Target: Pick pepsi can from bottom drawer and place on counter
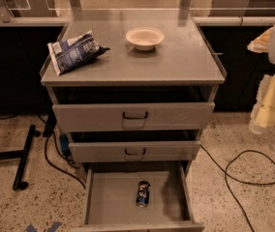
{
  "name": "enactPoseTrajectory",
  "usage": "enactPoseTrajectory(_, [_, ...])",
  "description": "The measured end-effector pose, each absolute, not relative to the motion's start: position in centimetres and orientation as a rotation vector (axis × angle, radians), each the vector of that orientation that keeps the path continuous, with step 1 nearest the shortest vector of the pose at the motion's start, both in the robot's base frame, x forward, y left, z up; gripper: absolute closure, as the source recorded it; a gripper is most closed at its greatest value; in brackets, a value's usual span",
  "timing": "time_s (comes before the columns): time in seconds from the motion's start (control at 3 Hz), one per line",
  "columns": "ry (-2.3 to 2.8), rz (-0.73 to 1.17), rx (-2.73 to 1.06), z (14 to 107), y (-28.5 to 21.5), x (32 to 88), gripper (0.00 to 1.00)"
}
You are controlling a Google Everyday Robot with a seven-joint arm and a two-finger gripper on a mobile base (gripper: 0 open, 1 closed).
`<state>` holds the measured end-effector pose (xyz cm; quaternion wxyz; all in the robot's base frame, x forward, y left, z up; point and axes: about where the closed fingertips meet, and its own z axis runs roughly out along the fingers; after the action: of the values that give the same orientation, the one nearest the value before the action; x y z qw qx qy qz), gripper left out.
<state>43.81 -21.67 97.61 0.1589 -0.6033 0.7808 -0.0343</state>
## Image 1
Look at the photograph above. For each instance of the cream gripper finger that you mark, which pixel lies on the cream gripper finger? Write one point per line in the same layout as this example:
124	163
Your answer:
261	43
263	114

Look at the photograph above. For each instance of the blue pepsi can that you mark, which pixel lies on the blue pepsi can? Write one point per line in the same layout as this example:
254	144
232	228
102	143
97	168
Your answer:
143	190

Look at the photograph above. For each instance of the middle grey drawer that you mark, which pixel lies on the middle grey drawer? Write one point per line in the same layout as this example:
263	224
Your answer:
134	151

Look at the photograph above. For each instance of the grey drawer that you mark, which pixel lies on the grey drawer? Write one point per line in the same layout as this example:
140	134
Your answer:
110	202
134	151
160	116

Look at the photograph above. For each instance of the grey drawer cabinet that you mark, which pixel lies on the grey drawer cabinet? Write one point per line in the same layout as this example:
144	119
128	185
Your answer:
179	69

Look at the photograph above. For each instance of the top grey drawer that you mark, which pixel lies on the top grey drawer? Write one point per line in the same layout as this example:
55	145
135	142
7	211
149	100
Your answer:
160	116

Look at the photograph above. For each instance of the bottom grey drawer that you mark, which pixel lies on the bottom grey drawer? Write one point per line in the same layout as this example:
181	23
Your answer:
110	202

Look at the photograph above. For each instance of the white paper bowl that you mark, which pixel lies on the white paper bowl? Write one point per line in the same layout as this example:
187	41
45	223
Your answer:
144	38

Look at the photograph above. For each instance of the blue chip bag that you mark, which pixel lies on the blue chip bag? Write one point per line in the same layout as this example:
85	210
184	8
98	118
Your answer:
73	53

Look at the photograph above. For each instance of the blue power adapter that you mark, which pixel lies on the blue power adapter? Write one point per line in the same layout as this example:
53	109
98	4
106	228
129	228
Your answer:
64	144

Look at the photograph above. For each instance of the black metal stand leg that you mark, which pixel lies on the black metal stand leg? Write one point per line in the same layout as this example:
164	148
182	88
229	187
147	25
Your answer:
22	156

